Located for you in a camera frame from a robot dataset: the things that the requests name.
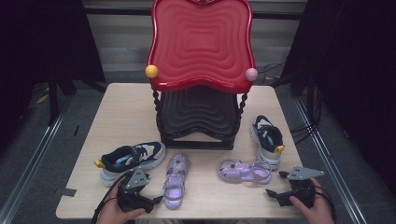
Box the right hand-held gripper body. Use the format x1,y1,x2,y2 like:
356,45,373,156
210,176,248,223
276,166,325,209

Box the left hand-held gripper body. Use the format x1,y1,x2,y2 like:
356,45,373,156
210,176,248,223
116,166,156,215

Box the navy and white sneaker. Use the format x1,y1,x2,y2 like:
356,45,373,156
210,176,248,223
93,141,166,188
248,115,286,172

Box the purple jelly sandal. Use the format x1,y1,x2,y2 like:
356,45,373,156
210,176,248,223
217,159,273,185
163,152,191,210

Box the red and black shoe rack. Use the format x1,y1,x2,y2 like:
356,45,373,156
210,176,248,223
145,0,260,151

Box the person's right hand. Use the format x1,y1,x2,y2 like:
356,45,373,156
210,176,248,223
289,176,336,224

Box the person's left hand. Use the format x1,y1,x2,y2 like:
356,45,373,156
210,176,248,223
96,179,146,224

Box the grey tape piece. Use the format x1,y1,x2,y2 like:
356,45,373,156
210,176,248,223
60,188,78,198

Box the black metal stand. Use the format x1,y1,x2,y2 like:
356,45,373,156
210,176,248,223
46,69,108,127

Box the black curtain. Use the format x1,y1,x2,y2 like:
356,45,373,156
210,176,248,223
0,0,106,150
279,0,396,195

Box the yellow tape strip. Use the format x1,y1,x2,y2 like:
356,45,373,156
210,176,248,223
35,92,50,105

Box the black horizontal bar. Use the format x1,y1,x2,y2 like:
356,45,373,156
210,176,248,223
83,7,305,21

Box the left hand-held gripper black cable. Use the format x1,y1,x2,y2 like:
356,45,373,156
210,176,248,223
91,172,132,224

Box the hand-held gripper black cable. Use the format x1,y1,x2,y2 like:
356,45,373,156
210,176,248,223
91,172,132,224
312,183,338,223

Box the right hand-held gripper black cable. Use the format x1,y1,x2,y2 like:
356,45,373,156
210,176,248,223
312,183,338,223

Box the black cable bundle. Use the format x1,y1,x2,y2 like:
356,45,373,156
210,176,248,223
290,74,325,145

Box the black looped cable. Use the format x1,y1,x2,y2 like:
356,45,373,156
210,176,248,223
257,61,288,86

